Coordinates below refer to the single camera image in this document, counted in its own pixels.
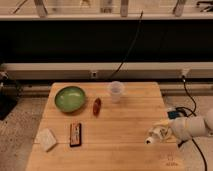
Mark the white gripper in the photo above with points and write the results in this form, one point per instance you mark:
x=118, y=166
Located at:
x=175, y=126

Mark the clear plastic bottle white cap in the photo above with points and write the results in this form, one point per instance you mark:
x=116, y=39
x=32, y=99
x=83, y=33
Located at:
x=156, y=134

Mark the translucent plastic cup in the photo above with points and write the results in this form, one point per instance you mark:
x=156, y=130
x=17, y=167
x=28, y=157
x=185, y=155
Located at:
x=116, y=90

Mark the dark chocolate bar package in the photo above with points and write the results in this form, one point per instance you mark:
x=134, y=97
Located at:
x=75, y=134

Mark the green bowl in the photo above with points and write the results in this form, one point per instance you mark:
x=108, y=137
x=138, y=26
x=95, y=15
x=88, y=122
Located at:
x=70, y=99

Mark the white sponge block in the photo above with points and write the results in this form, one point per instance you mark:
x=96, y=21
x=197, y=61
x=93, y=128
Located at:
x=46, y=139

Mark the black equipment at left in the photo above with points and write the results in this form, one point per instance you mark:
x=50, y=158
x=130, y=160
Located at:
x=8, y=103

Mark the white wall outlet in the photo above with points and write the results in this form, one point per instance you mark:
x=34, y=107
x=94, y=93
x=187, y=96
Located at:
x=94, y=74

